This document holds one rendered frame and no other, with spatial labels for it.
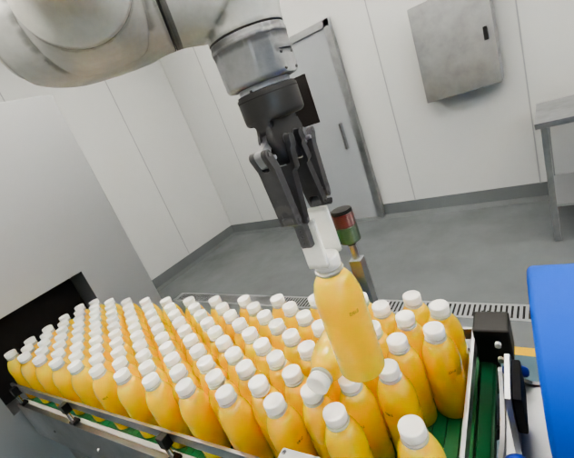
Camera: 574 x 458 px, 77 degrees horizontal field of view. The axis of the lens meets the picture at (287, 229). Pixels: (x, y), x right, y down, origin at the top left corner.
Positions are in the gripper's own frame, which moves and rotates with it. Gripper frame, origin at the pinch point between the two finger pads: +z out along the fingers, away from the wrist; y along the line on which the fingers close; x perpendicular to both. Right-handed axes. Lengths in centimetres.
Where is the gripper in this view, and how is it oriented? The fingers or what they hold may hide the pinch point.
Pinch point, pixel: (318, 237)
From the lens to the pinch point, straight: 49.2
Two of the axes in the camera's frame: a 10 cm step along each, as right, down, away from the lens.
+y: 4.6, -4.4, 7.7
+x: -8.2, 1.2, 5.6
